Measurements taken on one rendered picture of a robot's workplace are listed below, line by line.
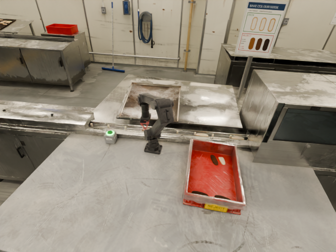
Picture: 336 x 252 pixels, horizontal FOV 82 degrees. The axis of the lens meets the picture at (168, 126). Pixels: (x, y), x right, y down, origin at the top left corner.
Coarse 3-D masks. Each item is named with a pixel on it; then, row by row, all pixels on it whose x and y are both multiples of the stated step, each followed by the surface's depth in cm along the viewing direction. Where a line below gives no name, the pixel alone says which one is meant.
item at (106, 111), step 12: (120, 84) 228; (108, 96) 203; (120, 96) 204; (96, 108) 183; (108, 108) 184; (240, 108) 195; (96, 120) 168; (108, 120) 169; (120, 120) 169; (132, 120) 170; (228, 132) 162; (240, 132) 163
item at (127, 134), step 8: (24, 128) 154; (32, 128) 153; (40, 128) 152; (48, 128) 151; (56, 128) 151; (88, 128) 152; (96, 128) 152; (104, 128) 153; (120, 136) 150; (128, 136) 149; (136, 136) 149; (160, 136) 148; (168, 136) 148; (176, 136) 149; (184, 136) 149; (192, 136) 149; (200, 136) 150; (240, 144) 144; (248, 144) 145
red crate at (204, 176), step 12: (192, 156) 137; (204, 156) 138; (216, 156) 138; (228, 156) 139; (192, 168) 128; (204, 168) 129; (216, 168) 129; (228, 168) 130; (192, 180) 121; (204, 180) 121; (216, 180) 121; (228, 180) 122; (204, 192) 114; (216, 192) 114; (228, 192) 115; (192, 204) 106; (204, 204) 104
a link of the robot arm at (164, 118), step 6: (156, 102) 100; (162, 102) 100; (168, 102) 101; (162, 108) 100; (168, 108) 101; (162, 114) 100; (168, 114) 101; (156, 120) 112; (162, 120) 100; (168, 120) 102; (156, 126) 114; (162, 126) 110; (144, 132) 135; (150, 132) 129; (156, 132) 122
